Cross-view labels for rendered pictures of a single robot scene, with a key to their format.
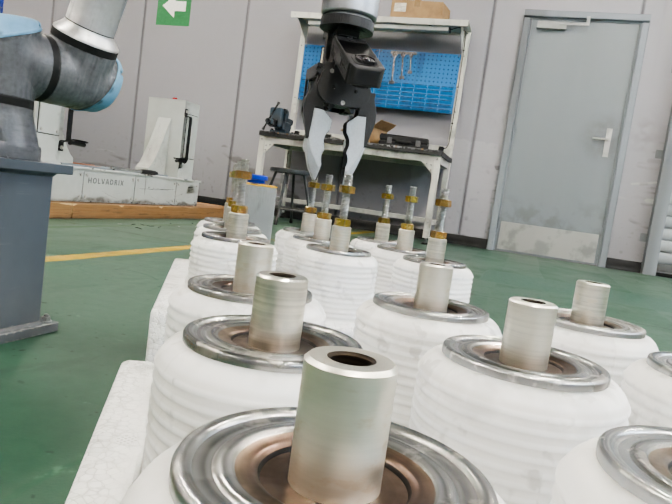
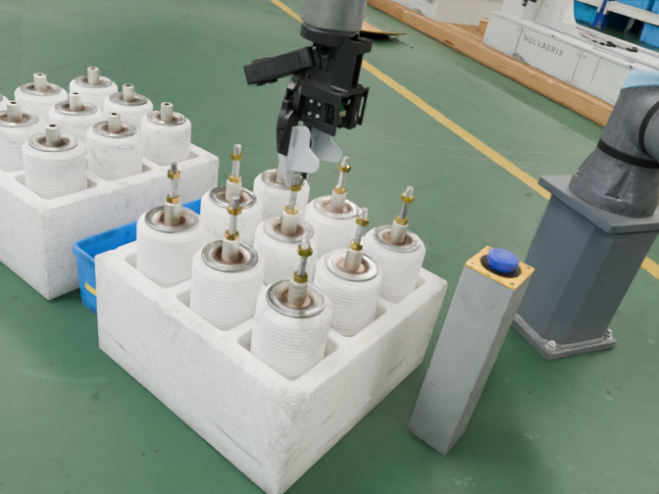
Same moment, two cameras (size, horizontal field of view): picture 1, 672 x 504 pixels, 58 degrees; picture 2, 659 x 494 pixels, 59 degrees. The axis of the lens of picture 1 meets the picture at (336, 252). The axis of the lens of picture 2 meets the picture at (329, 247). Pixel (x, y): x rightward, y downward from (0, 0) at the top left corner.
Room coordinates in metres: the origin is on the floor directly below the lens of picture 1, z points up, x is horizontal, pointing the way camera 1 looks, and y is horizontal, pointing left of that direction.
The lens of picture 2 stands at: (1.38, -0.46, 0.68)
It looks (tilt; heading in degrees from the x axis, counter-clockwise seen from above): 31 degrees down; 135
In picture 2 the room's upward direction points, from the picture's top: 11 degrees clockwise
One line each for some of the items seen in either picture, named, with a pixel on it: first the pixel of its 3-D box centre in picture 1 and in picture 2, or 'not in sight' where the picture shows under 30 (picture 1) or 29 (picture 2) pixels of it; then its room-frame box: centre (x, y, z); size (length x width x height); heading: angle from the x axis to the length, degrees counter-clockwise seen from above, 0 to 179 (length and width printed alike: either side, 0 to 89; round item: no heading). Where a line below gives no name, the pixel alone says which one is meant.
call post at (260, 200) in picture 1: (244, 271); (465, 357); (1.08, 0.16, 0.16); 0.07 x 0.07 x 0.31; 12
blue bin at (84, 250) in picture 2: not in sight; (162, 257); (0.55, -0.04, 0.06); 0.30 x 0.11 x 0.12; 103
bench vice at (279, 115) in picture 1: (279, 119); not in sight; (5.31, 0.64, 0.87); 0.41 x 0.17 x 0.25; 163
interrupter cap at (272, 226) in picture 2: (320, 240); (288, 229); (0.81, 0.02, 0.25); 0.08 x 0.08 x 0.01
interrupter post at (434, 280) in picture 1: (433, 289); (114, 123); (0.39, -0.07, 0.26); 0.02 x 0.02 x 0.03
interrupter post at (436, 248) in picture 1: (435, 251); (172, 211); (0.72, -0.12, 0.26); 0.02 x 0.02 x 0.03
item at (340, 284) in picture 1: (327, 328); (228, 246); (0.70, 0.00, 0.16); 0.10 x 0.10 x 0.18
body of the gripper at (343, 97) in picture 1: (339, 68); (327, 79); (0.83, 0.03, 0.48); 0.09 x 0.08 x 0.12; 18
